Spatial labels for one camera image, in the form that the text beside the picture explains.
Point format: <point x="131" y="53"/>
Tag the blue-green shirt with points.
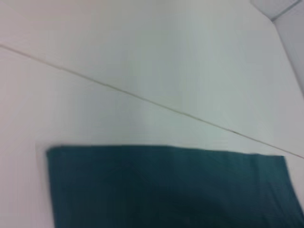
<point x="166" y="190"/>

